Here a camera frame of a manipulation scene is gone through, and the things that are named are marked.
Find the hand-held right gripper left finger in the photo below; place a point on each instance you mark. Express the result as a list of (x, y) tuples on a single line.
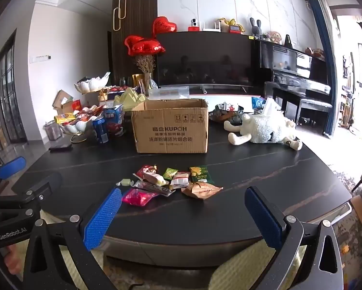
[(102, 217)]

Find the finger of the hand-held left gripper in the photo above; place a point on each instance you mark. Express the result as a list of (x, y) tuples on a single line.
[(11, 167), (40, 185)]

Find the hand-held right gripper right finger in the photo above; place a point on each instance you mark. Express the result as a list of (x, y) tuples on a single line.
[(264, 217)]

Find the shiny pink snack packet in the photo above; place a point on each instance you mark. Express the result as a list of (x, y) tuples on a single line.
[(137, 198)]

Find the pale candy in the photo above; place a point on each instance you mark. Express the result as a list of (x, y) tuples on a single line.
[(124, 182)]

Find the dark long snack packet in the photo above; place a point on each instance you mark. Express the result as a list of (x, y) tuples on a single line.
[(156, 189)]

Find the red snack packet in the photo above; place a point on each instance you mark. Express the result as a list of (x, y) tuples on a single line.
[(144, 170)]

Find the yellowish snack packet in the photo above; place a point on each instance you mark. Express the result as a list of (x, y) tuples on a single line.
[(157, 180)]

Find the brown snack packet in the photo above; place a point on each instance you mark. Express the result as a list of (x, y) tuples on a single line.
[(200, 191)]

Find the green chips packet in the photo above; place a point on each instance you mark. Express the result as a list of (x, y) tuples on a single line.
[(202, 175)]

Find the small green snack packet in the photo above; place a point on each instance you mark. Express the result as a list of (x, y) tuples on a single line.
[(170, 174)]

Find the brown cardboard box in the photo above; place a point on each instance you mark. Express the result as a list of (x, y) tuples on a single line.
[(169, 127)]

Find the white bowl of snacks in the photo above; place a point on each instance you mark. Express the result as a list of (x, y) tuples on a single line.
[(81, 114)]

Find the person's left hand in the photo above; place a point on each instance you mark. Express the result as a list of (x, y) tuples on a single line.
[(14, 258)]

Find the grey plastic bin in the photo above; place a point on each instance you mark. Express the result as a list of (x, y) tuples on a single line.
[(52, 130)]

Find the white petal bowl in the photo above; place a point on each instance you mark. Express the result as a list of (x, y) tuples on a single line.
[(90, 85), (76, 127)]

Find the black framed glass door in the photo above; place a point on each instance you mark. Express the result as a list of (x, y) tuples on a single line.
[(10, 90)]

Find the open cardboard carton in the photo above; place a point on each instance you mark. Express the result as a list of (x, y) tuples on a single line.
[(62, 99)]

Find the white plush sheep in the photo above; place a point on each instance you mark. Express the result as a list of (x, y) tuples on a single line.
[(265, 130)]

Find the small red box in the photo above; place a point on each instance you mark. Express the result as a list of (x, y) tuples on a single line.
[(77, 105)]

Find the blue cookie box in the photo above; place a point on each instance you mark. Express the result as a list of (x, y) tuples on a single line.
[(114, 117)]

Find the white tissue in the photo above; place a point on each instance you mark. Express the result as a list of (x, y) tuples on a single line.
[(271, 106)]

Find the dark patterned bowl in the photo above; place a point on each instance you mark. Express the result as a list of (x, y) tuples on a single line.
[(223, 113)]

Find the blue snack bag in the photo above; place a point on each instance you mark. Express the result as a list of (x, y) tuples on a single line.
[(257, 102)]

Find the pale gold gift boxes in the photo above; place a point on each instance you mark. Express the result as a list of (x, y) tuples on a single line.
[(129, 99)]

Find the black piano bench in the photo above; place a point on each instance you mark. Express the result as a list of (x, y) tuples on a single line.
[(315, 104)]

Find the yellow paper box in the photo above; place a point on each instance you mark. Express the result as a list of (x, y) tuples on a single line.
[(137, 81)]

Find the glass vase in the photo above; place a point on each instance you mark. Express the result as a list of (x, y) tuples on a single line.
[(147, 81)]

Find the black upright piano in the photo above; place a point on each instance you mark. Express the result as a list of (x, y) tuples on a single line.
[(283, 60)]

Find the dried flower bunch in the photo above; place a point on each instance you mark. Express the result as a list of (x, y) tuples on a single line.
[(144, 63)]

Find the black flat television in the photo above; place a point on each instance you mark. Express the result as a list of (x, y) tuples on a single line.
[(205, 60)]

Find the brown items on piano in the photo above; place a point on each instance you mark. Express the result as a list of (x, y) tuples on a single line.
[(314, 52)]

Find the black metronome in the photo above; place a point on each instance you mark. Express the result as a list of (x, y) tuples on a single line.
[(288, 42)]

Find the pink plush doll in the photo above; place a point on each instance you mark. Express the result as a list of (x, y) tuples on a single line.
[(274, 37)]

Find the grey knitted bunny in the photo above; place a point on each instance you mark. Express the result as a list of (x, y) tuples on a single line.
[(256, 29)]

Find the red desk clock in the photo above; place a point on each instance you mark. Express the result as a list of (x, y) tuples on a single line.
[(234, 29)]

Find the white router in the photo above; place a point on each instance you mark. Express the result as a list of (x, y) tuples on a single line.
[(211, 29)]

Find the gold horse figure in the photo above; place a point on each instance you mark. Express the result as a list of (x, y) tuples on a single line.
[(229, 22)]

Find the red square box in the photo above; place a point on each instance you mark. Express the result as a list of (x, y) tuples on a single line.
[(193, 29)]

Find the wall switch panel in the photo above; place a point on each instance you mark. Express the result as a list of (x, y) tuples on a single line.
[(40, 58)]

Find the gold loop wall ornament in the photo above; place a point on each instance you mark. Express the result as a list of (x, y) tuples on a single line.
[(120, 13)]

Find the white home camera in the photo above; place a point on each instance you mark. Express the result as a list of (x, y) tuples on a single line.
[(194, 22)]

